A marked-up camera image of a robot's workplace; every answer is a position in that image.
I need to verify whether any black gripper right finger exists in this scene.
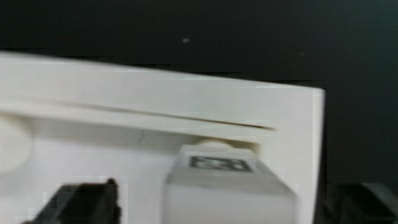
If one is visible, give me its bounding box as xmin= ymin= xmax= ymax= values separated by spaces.
xmin=322 ymin=183 xmax=398 ymax=224

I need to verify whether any white table leg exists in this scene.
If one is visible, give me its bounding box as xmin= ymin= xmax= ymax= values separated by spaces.
xmin=162 ymin=140 xmax=297 ymax=224

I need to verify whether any white square tabletop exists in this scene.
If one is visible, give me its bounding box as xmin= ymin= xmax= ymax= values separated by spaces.
xmin=0 ymin=51 xmax=325 ymax=224

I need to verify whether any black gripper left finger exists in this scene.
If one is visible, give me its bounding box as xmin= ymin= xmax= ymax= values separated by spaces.
xmin=21 ymin=179 xmax=121 ymax=224

